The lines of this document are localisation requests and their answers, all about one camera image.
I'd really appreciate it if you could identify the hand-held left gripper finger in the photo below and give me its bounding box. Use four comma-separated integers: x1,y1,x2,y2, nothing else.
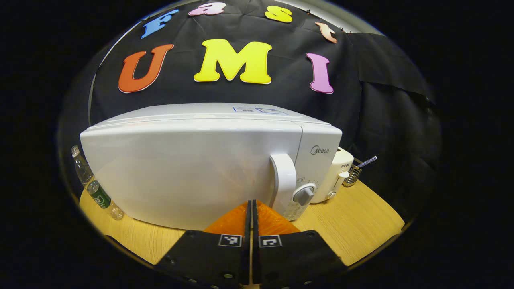
155,200,252,289
252,199,347,289

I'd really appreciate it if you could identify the white microwave oven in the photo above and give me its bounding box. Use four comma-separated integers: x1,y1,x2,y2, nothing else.
80,103,343,231

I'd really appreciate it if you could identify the cream toaster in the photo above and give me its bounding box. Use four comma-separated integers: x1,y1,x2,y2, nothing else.
310,147,355,204

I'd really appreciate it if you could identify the green label water bottle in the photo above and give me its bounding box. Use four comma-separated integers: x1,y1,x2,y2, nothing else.
86,180,125,221

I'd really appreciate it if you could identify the clear plastic bottle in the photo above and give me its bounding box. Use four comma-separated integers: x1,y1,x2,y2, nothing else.
71,144,96,189

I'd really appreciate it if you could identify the black backdrop cloth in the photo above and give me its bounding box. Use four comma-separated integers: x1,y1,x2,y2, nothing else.
60,0,440,209

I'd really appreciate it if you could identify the wire mesh holder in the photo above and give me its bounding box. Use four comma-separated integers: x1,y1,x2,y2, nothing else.
343,157,363,188

